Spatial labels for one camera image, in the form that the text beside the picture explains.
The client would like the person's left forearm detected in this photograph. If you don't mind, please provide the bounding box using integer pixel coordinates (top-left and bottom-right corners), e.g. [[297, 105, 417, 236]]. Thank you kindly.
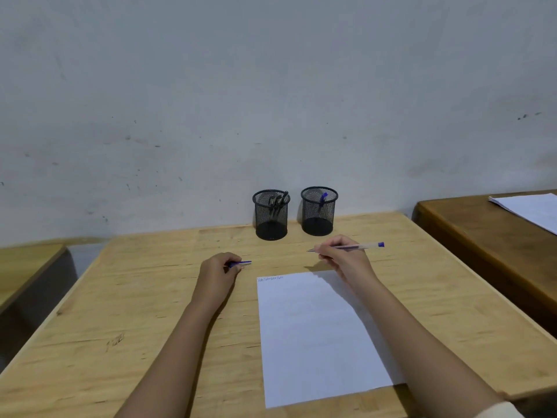
[[115, 300, 223, 418]]

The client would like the dark wooden side table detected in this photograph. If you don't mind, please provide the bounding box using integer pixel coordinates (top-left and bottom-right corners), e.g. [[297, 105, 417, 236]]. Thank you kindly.
[[411, 189, 557, 338]]

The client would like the person's right forearm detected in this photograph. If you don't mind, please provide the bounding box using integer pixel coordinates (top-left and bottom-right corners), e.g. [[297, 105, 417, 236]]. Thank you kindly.
[[356, 276, 505, 418]]

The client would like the person's left hand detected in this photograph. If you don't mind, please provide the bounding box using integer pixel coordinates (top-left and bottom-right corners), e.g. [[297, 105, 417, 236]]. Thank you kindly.
[[191, 252, 243, 312]]

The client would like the white paper sheet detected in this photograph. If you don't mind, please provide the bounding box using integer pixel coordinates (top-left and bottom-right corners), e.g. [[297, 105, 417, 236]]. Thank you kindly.
[[487, 193, 557, 236], [256, 270, 406, 409]]

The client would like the light wooden side table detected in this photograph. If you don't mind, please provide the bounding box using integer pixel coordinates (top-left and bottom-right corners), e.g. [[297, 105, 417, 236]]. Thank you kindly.
[[0, 241, 78, 372]]

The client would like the cream sleeve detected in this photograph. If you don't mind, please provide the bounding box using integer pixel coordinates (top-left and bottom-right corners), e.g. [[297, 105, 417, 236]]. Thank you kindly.
[[476, 401, 526, 418]]

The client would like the person's right hand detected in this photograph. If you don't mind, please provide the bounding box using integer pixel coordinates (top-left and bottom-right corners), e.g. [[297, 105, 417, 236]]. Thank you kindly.
[[314, 234, 379, 292]]

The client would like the black mesh pen holder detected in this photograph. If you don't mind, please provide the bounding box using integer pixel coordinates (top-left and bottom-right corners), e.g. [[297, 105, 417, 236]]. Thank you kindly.
[[252, 189, 291, 242], [301, 186, 339, 237]]

